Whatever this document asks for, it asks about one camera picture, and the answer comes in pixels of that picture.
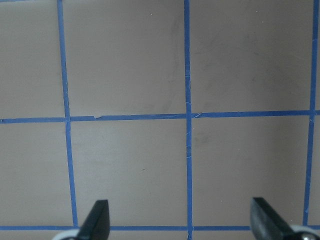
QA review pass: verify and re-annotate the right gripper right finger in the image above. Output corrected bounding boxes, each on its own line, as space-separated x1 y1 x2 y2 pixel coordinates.
249 196 320 240

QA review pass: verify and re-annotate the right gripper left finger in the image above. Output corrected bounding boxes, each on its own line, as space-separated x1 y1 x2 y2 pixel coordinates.
75 199 110 240

